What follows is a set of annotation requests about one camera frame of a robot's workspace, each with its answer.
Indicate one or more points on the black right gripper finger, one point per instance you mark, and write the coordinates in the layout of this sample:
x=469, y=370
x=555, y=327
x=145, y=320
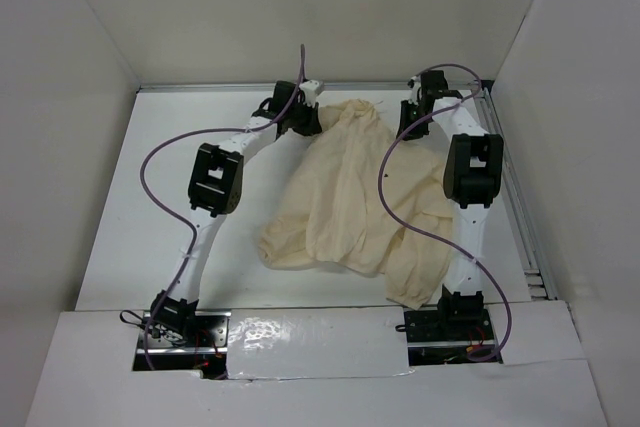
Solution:
x=425, y=119
x=407, y=111

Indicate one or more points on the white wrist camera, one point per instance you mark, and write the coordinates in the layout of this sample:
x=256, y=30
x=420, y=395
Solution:
x=310, y=91
x=415, y=90

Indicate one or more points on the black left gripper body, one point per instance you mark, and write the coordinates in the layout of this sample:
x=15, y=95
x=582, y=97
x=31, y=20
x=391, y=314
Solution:
x=301, y=117

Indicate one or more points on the white tape sheet cover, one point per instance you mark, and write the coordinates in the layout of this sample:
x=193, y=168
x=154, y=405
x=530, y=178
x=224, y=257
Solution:
x=325, y=343

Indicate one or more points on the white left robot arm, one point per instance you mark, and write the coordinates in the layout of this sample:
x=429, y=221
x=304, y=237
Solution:
x=214, y=192

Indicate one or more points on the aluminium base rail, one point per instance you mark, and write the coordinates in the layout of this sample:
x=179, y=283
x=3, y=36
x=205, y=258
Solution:
x=206, y=352

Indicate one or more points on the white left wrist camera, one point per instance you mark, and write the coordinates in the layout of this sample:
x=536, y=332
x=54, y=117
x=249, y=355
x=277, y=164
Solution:
x=310, y=91

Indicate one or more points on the aluminium frame rail back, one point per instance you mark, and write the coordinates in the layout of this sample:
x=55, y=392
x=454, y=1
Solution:
x=268, y=87

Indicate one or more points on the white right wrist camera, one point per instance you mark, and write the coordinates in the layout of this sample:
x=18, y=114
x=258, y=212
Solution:
x=415, y=90

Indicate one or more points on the aluminium frame rail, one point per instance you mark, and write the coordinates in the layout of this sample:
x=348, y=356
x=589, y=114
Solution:
x=540, y=282
x=268, y=87

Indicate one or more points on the aluminium frame rail right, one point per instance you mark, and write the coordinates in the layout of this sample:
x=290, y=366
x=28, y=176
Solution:
x=540, y=282

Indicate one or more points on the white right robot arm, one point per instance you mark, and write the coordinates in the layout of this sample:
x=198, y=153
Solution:
x=472, y=180

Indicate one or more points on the cream yellow jacket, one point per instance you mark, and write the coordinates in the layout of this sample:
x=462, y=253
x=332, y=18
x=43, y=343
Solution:
x=357, y=201

